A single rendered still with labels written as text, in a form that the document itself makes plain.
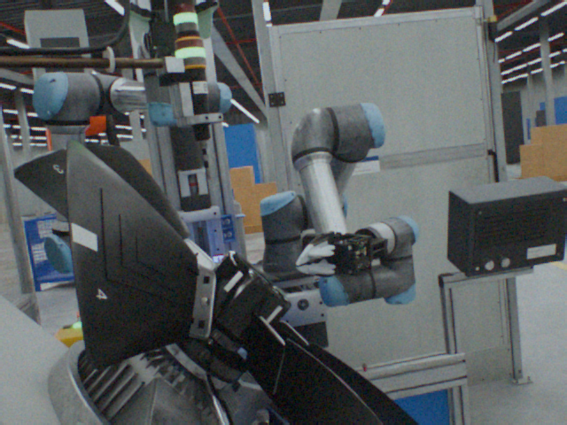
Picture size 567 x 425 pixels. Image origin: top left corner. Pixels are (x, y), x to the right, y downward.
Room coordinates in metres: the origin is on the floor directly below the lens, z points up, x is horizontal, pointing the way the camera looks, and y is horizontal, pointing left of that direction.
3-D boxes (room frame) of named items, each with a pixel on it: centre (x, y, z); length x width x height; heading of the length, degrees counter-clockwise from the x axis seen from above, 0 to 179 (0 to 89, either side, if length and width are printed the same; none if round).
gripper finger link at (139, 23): (0.95, 0.21, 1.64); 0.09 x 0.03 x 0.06; 162
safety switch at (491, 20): (2.81, -1.13, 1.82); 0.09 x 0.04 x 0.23; 98
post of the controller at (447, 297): (1.28, -0.37, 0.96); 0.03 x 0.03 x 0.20; 8
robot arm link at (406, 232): (1.22, -0.24, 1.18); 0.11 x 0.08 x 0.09; 135
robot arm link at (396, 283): (1.22, -0.22, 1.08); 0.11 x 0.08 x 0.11; 104
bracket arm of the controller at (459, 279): (1.29, -0.47, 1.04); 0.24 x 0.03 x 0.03; 98
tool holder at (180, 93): (0.84, 0.12, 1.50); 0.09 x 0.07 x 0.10; 133
